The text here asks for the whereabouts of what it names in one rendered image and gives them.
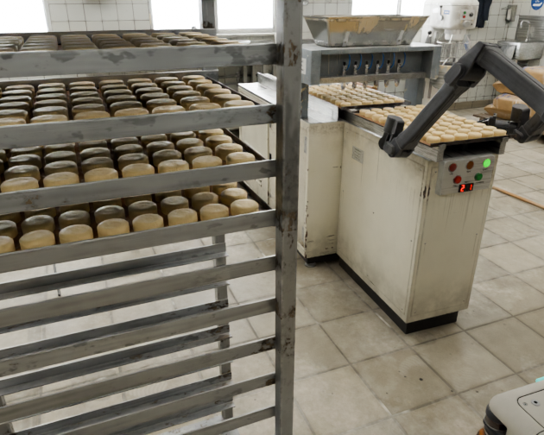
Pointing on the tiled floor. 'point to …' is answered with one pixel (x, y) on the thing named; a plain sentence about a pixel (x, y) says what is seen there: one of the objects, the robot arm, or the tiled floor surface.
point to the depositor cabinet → (307, 145)
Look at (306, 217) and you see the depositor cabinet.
